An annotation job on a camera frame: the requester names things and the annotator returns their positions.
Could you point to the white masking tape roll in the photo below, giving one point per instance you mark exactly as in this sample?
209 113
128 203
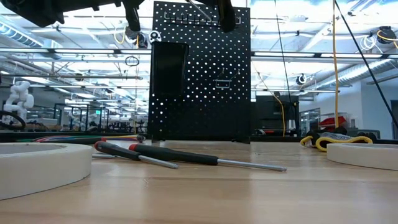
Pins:
363 157
40 168

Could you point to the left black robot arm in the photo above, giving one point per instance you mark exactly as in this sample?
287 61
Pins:
31 12

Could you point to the black pegboard bin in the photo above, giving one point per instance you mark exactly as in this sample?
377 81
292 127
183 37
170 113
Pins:
169 68

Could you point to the red background bin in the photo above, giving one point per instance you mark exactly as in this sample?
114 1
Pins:
332 121

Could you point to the black metal pegboard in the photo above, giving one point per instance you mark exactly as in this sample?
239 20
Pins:
217 109

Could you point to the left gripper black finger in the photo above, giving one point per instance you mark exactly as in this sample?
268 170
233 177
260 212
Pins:
133 17

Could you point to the silver pegboard tool rail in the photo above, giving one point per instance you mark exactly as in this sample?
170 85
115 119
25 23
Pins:
202 20

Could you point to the black glove yellow trim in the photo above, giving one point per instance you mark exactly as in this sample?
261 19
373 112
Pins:
335 138

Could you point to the black aluminium table frame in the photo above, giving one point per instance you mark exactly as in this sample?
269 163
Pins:
9 137

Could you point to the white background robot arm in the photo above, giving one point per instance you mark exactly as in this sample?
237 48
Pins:
20 99

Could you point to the black slanted stand pole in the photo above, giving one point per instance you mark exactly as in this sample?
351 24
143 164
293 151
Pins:
367 62

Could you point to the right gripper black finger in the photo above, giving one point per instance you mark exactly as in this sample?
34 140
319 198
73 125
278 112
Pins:
227 17

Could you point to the black background cabinet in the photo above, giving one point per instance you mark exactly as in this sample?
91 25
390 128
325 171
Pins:
273 115

